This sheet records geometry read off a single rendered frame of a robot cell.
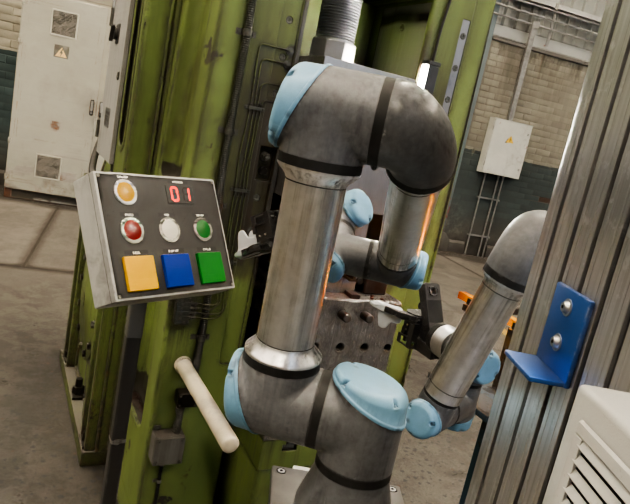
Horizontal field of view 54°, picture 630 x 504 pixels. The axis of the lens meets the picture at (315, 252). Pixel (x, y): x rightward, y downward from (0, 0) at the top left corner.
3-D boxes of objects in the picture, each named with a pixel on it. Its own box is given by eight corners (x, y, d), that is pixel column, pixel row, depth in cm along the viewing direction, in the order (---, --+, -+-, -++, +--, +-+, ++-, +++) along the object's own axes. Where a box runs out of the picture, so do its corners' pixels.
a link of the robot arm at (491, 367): (468, 390, 123) (479, 351, 121) (435, 366, 133) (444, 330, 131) (497, 389, 127) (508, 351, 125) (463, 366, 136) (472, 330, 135)
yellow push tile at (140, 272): (159, 288, 132) (153, 255, 133) (130, 291, 126) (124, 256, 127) (154, 290, 133) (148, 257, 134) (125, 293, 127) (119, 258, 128)
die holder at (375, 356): (371, 433, 196) (403, 302, 187) (262, 441, 178) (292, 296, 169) (298, 360, 244) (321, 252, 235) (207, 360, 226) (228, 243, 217)
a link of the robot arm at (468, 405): (420, 424, 129) (432, 376, 126) (444, 412, 137) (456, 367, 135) (453, 442, 124) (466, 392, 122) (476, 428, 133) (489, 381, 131)
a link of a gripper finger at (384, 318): (361, 322, 149) (396, 334, 145) (366, 299, 148) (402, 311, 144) (366, 320, 151) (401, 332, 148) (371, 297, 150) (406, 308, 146)
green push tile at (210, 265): (226, 281, 148) (220, 250, 149) (203, 284, 142) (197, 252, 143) (221, 283, 149) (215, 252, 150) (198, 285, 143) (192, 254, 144)
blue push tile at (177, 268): (195, 284, 140) (189, 252, 141) (168, 287, 134) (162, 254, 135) (190, 286, 141) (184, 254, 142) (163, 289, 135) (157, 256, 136)
